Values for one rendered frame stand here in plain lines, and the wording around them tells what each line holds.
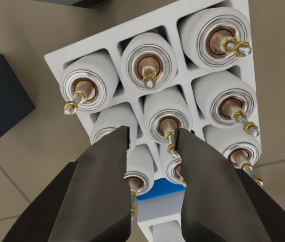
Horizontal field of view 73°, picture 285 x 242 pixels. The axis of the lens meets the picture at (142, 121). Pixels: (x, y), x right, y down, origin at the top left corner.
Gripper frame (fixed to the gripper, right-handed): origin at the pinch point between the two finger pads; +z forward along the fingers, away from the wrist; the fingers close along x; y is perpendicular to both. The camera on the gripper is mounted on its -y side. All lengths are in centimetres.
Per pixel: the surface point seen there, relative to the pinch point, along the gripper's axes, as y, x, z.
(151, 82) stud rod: 0.4, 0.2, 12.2
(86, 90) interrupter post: 4.4, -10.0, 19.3
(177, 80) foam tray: 4.5, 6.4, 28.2
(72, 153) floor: 39, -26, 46
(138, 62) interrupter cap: -0.3, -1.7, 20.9
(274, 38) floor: -3, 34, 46
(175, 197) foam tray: 46, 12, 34
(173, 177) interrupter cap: 24.5, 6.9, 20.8
